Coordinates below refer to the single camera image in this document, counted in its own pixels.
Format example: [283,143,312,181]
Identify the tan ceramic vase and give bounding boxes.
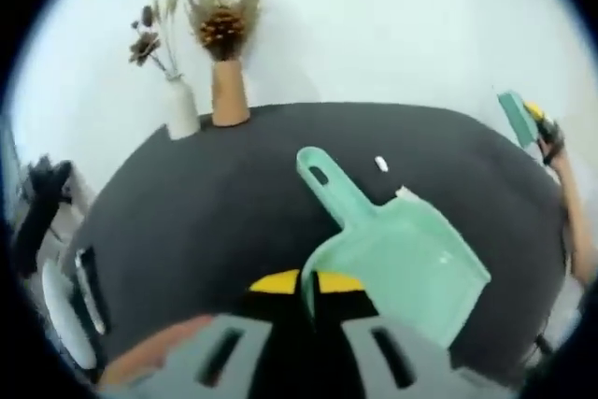
[210,59,251,129]

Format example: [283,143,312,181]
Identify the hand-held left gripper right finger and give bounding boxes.
[313,270,520,399]

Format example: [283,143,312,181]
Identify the dried pampas pinecone bouquet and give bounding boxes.
[185,0,265,64]

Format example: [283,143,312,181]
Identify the white ceramic vase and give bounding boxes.
[164,79,203,141]

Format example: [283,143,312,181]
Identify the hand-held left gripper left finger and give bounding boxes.
[153,269,309,399]

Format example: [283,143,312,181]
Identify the green broom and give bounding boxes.
[495,89,539,150]

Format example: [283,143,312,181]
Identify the dark dried flower stems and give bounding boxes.
[128,0,181,83]

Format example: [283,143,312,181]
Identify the black device with silver edge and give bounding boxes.
[73,247,109,336]

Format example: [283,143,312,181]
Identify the green plastic dustpan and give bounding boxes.
[295,146,493,351]

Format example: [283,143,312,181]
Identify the white rounded object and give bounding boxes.
[40,257,95,371]

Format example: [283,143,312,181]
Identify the person's left hand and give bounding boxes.
[99,314,217,392]

